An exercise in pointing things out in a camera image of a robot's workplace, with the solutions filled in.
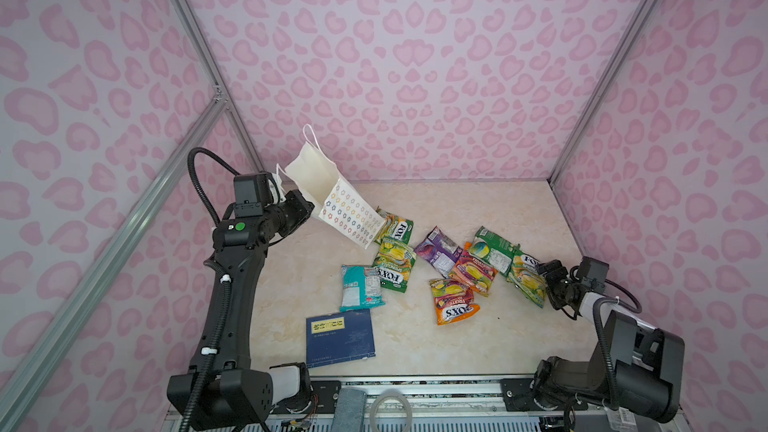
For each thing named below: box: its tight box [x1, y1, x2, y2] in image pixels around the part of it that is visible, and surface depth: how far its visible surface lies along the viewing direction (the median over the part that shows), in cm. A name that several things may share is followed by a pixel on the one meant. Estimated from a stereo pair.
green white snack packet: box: [468, 226, 523, 276], surface depth 97 cm
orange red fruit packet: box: [449, 242, 498, 297], surface depth 94 cm
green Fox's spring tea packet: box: [372, 240, 417, 293], surface depth 97 cm
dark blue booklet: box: [306, 309, 376, 369], surface depth 84 cm
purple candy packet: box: [414, 226, 463, 279], surface depth 99 cm
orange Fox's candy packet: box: [429, 278, 481, 326], surface depth 88 cm
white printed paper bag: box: [277, 124, 387, 250], surface depth 81 cm
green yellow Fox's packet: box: [506, 254, 547, 309], surface depth 92 cm
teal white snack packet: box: [340, 265, 386, 313], surface depth 90 cm
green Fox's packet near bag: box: [374, 206, 414, 245], surface depth 105 cm
